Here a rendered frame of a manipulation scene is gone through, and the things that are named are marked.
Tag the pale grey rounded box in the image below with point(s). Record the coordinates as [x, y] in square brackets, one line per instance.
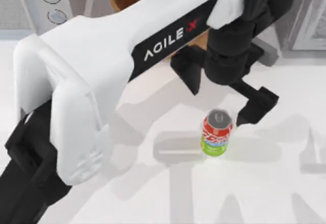
[267, 54]

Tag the red and green can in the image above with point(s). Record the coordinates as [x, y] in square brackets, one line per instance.
[216, 137]

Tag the grey cabinet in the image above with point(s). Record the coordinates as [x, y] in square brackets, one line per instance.
[305, 17]

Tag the pale microwave oven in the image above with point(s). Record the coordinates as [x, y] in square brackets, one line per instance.
[23, 7]

